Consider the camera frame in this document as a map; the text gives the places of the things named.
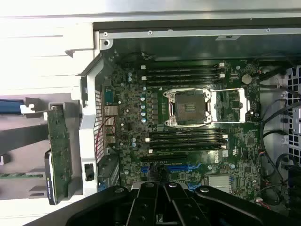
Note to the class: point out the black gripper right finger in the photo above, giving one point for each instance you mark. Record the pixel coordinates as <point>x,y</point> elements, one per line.
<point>223,209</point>

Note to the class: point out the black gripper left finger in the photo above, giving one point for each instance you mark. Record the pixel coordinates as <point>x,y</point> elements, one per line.
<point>98,207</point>

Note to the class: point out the silver chipset heatsink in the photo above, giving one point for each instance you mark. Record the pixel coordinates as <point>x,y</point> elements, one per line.
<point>219,184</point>

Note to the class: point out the blue expansion slot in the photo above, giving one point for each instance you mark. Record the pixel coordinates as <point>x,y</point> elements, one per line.
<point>177,169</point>

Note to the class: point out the black RAM slot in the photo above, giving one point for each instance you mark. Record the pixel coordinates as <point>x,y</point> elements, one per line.
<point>185,137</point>
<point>181,82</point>
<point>185,143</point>
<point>185,132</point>
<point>181,76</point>
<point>181,70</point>
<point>181,66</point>

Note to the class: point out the long black expansion slot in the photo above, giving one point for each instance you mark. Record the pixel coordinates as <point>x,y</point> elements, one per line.
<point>164,157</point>

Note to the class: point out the grey parts rack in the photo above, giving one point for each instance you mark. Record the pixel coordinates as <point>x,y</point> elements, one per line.
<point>30,162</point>

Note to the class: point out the green RAM stick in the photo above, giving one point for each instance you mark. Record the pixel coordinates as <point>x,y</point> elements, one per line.
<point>21,175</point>

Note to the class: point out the metal socket cover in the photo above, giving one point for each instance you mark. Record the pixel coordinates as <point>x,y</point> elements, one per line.
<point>229,106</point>

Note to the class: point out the CPU socket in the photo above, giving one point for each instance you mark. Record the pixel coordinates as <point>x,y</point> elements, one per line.
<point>188,108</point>

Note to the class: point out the teal serial port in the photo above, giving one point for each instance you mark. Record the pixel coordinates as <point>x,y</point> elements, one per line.
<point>109,97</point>

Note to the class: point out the green Dell motherboard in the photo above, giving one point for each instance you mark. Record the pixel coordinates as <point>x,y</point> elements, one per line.
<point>131,99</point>

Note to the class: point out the coin cell battery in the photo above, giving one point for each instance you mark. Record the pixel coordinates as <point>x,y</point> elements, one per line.
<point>246,78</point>

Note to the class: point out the hard disk blue carrier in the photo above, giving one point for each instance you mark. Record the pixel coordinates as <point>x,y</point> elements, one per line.
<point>10,107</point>

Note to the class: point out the metal disk bay cage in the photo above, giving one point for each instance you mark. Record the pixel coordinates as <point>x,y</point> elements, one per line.
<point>294,77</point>

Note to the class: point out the open grey PC case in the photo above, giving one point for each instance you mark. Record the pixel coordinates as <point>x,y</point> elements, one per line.
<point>188,47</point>

